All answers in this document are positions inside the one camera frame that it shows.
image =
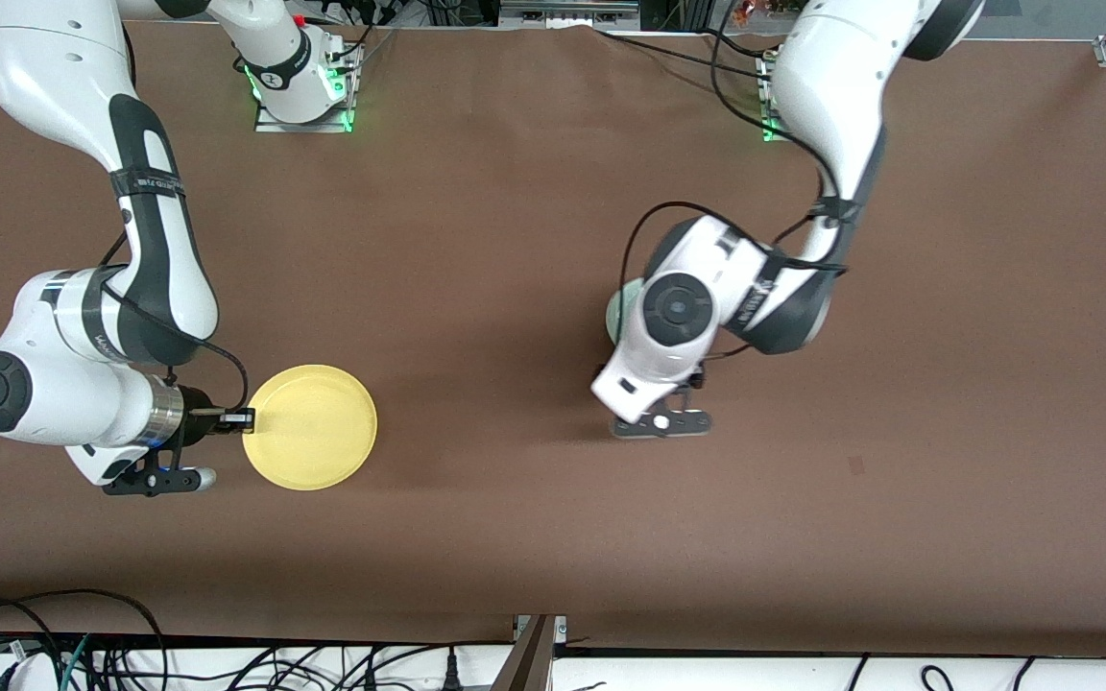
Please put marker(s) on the aluminium profile post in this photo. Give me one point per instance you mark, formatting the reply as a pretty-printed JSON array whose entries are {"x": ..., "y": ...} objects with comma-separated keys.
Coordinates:
[{"x": 526, "y": 657}]

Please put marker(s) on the silver power strip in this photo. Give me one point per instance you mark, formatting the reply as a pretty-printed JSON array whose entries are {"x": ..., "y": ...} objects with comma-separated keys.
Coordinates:
[{"x": 567, "y": 10}]

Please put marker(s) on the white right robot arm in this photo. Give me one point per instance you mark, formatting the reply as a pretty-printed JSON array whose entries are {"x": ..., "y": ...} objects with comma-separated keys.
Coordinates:
[{"x": 63, "y": 384}]

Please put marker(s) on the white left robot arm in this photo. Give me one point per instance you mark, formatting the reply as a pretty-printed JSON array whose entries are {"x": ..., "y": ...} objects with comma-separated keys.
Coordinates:
[{"x": 831, "y": 96}]

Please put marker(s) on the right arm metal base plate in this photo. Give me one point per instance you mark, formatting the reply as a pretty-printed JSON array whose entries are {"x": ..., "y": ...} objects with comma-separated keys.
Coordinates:
[{"x": 270, "y": 123}]

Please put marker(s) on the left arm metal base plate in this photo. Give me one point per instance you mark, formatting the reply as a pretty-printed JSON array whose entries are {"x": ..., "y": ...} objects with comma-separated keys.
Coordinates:
[{"x": 770, "y": 130}]

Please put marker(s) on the pale green plate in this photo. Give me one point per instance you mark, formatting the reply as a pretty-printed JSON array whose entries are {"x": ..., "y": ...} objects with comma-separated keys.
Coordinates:
[{"x": 620, "y": 317}]

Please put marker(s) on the black power plug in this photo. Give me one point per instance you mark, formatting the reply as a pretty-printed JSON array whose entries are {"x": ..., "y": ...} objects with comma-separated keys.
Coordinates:
[{"x": 452, "y": 672}]

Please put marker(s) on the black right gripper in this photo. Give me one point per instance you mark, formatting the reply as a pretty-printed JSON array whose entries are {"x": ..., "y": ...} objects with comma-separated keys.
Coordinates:
[{"x": 196, "y": 416}]

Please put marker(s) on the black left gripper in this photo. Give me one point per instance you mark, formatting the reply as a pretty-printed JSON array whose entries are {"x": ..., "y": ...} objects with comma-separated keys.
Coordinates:
[{"x": 696, "y": 380}]

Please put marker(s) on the brown table cover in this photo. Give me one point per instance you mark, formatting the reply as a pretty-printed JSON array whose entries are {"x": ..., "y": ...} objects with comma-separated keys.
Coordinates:
[{"x": 553, "y": 537}]

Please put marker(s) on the yellow plate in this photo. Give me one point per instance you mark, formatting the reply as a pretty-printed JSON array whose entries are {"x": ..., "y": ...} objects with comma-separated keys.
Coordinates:
[{"x": 313, "y": 427}]

